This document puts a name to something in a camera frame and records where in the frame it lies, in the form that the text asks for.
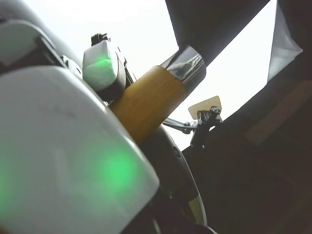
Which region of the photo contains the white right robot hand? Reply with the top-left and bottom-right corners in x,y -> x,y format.
0,0 -> 208,234

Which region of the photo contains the black clamp with beige plate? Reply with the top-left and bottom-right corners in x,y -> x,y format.
162,96 -> 224,149

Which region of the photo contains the grey white fabric sheet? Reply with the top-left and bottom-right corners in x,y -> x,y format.
267,0 -> 304,85

